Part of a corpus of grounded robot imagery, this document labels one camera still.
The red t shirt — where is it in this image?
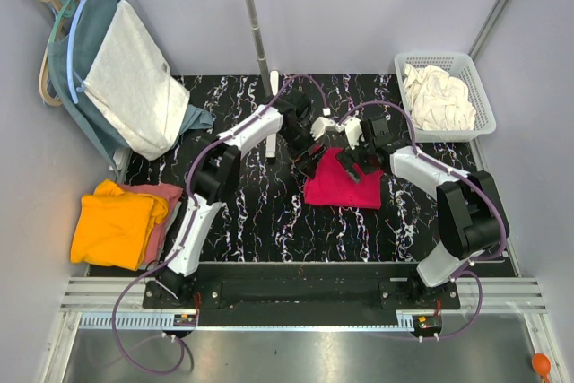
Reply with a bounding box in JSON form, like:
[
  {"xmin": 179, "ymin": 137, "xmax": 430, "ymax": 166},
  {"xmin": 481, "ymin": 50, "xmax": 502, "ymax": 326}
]
[{"xmin": 303, "ymin": 148, "xmax": 384, "ymax": 210}]

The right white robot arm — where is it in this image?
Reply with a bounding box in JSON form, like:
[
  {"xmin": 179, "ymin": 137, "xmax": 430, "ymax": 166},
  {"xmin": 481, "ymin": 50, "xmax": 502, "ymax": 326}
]
[{"xmin": 335, "ymin": 117, "xmax": 509, "ymax": 289}]

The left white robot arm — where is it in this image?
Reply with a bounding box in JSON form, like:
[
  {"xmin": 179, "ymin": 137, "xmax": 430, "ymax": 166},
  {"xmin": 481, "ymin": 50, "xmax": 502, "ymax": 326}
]
[{"xmin": 155, "ymin": 91, "xmax": 331, "ymax": 302}]

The cream white t shirt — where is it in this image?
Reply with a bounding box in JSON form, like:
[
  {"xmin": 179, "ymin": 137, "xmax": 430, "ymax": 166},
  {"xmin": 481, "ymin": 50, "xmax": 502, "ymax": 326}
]
[{"xmin": 403, "ymin": 63, "xmax": 476, "ymax": 131}]

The white plastic basket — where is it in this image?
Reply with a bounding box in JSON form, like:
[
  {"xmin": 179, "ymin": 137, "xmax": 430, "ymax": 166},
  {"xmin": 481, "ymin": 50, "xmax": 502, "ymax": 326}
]
[{"xmin": 394, "ymin": 52, "xmax": 496, "ymax": 143}]

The pink folded t shirt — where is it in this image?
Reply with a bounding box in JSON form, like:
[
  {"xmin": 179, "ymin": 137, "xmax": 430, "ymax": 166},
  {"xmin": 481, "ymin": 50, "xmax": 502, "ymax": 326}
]
[{"xmin": 119, "ymin": 183, "xmax": 183, "ymax": 268}]

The white hanging towel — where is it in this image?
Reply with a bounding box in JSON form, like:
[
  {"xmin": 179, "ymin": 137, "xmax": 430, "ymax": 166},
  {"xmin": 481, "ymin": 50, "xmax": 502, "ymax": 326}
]
[{"xmin": 83, "ymin": 0, "xmax": 189, "ymax": 160}]

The yellow folded t shirt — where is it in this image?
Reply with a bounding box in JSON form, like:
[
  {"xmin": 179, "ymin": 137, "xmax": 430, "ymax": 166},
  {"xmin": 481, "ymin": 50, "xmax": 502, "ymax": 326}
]
[{"xmin": 70, "ymin": 179, "xmax": 152, "ymax": 271}]

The light blue hanger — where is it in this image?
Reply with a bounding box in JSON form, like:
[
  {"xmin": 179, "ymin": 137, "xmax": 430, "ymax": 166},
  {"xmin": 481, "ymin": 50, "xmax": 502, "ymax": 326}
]
[{"xmin": 65, "ymin": 0, "xmax": 131, "ymax": 105}]

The blue grey hanging shirt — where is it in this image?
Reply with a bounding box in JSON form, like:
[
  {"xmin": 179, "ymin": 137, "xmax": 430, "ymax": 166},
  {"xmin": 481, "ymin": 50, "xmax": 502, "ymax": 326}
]
[{"xmin": 47, "ymin": 0, "xmax": 213, "ymax": 171}]

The orange ball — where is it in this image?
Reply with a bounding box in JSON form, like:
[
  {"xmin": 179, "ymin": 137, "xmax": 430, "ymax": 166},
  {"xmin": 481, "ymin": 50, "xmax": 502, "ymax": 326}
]
[{"xmin": 531, "ymin": 353, "xmax": 552, "ymax": 383}]

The wooden hanger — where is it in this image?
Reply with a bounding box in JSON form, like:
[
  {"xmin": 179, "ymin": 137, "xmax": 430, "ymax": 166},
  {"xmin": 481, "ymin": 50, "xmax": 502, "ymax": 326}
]
[{"xmin": 20, "ymin": 0, "xmax": 64, "ymax": 108}]

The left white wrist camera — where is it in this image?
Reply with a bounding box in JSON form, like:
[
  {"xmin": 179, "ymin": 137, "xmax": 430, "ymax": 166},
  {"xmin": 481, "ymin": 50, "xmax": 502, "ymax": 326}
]
[{"xmin": 310, "ymin": 108, "xmax": 336, "ymax": 141}]

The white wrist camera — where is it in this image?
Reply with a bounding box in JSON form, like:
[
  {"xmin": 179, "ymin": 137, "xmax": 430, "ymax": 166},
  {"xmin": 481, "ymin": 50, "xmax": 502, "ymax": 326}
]
[
  {"xmin": 310, "ymin": 108, "xmax": 336, "ymax": 141},
  {"xmin": 335, "ymin": 116, "xmax": 362, "ymax": 150}
]

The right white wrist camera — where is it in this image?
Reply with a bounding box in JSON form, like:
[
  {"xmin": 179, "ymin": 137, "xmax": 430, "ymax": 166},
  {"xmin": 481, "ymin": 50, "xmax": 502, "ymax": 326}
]
[{"xmin": 335, "ymin": 116, "xmax": 362, "ymax": 150}]

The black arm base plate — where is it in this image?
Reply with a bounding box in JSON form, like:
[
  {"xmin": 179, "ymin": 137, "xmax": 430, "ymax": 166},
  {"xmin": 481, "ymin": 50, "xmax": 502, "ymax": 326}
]
[{"xmin": 143, "ymin": 263, "xmax": 460, "ymax": 330}]

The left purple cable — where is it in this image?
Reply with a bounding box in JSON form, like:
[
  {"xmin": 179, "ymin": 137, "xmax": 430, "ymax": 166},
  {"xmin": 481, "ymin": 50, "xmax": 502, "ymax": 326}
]
[{"xmin": 110, "ymin": 73, "xmax": 332, "ymax": 378}]

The aluminium frame rail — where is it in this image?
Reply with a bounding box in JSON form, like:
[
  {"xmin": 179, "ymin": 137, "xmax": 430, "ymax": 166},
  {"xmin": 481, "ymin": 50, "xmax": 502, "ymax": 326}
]
[{"xmin": 40, "ymin": 274, "xmax": 573, "ymax": 382}]

